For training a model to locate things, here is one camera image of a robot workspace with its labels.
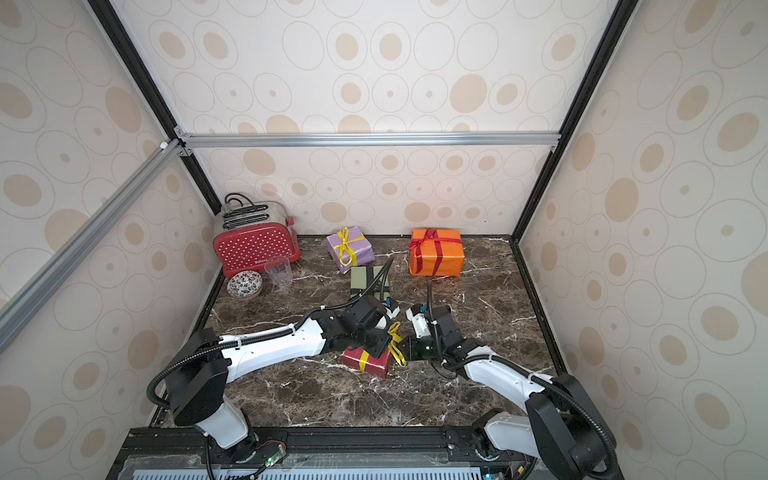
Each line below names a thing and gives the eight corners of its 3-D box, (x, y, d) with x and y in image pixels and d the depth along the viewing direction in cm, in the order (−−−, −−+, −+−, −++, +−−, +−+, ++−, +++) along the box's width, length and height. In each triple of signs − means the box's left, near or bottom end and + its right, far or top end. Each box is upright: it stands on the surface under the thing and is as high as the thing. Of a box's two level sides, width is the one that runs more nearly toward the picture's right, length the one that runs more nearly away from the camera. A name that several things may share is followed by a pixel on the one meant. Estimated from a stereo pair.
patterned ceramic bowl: (229, 298, 104) (223, 290, 100) (237, 278, 109) (232, 270, 105) (260, 299, 104) (255, 290, 100) (267, 278, 109) (262, 270, 105)
